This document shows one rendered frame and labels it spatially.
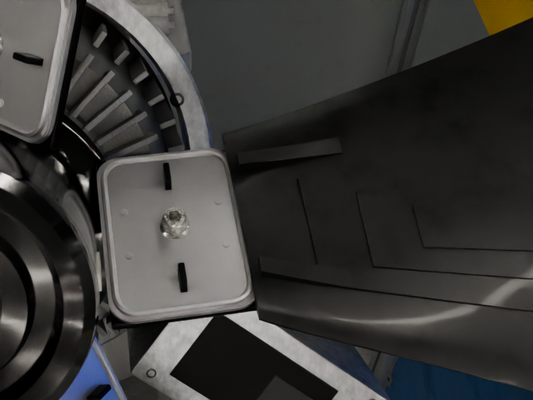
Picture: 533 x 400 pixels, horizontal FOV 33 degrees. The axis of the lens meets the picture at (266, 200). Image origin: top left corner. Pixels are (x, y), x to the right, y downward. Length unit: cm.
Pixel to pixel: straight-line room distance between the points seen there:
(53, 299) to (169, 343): 18
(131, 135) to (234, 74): 88
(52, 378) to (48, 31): 14
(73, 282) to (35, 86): 8
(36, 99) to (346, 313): 16
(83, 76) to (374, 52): 95
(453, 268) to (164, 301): 13
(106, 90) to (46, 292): 17
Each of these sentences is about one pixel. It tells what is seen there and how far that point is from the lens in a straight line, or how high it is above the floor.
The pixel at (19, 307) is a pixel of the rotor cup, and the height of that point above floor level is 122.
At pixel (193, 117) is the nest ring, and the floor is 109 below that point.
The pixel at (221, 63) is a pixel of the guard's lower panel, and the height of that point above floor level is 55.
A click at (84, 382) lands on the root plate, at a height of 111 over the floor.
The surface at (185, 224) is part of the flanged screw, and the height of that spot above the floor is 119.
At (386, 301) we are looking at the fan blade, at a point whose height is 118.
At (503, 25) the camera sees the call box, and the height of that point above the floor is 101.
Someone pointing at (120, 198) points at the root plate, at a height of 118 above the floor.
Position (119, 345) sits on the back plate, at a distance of 67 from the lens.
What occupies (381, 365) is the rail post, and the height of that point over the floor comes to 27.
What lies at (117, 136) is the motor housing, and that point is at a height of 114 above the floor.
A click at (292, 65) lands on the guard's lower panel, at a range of 139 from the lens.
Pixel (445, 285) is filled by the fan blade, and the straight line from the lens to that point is 41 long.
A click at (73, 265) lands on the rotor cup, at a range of 35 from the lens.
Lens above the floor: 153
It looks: 54 degrees down
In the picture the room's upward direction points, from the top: 6 degrees clockwise
